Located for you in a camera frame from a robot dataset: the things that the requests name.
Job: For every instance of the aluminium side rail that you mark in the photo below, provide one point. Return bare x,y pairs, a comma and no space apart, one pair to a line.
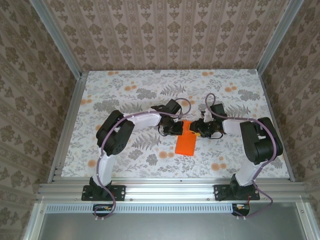
71,117
272,100

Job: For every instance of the black connector board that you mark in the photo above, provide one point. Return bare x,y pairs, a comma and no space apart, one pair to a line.
241,210
105,211

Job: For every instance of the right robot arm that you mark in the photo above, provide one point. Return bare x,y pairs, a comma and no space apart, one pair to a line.
260,145

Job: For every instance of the aluminium frame post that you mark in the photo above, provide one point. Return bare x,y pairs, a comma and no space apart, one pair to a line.
277,35
57,40

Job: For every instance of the orange paper sheet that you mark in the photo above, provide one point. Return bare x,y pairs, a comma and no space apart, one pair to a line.
185,147

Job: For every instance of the aluminium cross rail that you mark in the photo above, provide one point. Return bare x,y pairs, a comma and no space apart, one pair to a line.
170,191

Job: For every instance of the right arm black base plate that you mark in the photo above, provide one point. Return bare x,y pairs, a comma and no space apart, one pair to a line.
220,193

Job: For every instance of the floral patterned table cover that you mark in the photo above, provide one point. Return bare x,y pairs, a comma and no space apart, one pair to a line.
175,82

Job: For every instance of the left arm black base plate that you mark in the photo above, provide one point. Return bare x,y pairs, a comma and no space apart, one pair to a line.
120,192

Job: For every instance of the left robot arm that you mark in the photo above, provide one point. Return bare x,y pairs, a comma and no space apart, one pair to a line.
115,135

